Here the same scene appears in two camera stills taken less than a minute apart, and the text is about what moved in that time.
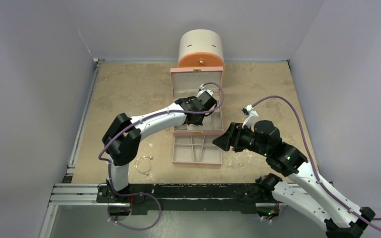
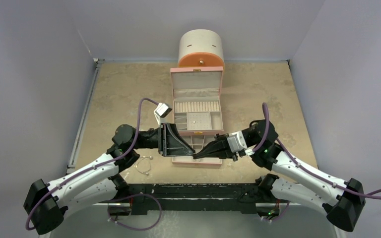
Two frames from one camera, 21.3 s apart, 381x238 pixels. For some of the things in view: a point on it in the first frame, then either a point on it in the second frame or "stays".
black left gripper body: [199, 122] → [161, 139]
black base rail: [188, 198] stays
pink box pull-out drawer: [196, 149] stays
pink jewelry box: [186, 82] stays
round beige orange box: [201, 47] stays
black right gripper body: [235, 138] → [224, 147]
